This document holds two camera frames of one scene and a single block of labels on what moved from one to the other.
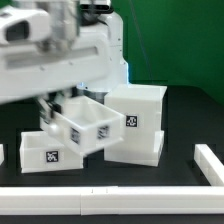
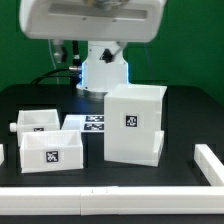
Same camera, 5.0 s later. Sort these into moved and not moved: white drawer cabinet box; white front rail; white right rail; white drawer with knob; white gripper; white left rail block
Moved: white gripper; white drawer with knob
Not moved: white left rail block; white front rail; white drawer cabinet box; white right rail
